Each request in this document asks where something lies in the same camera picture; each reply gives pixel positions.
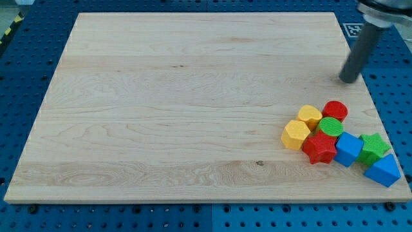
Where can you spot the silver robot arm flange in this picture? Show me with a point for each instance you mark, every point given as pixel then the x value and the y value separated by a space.
pixel 384 13

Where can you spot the light wooden board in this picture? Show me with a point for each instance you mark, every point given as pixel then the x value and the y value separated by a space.
pixel 189 108

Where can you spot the yellow hexagon block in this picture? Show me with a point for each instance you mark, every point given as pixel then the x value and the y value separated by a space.
pixel 294 134

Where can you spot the yellow heart block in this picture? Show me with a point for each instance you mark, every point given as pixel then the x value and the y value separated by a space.
pixel 310 115

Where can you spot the red star block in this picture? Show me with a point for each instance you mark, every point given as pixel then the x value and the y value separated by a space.
pixel 320 148

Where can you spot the green cylinder block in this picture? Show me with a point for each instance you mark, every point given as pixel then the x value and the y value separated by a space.
pixel 330 126

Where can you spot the red cylinder block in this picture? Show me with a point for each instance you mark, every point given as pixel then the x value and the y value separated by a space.
pixel 335 109

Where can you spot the blue cube block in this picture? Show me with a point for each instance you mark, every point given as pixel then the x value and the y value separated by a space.
pixel 348 149

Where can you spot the green star block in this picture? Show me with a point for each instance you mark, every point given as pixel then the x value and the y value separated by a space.
pixel 373 149

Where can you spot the white fiducial marker tag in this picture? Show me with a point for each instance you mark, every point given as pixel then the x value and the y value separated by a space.
pixel 352 29

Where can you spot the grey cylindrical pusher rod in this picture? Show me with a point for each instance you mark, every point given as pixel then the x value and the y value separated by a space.
pixel 361 51

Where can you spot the blue triangle block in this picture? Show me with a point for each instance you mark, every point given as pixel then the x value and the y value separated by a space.
pixel 384 171

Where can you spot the yellow black hazard tape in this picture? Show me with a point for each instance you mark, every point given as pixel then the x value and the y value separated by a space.
pixel 11 30

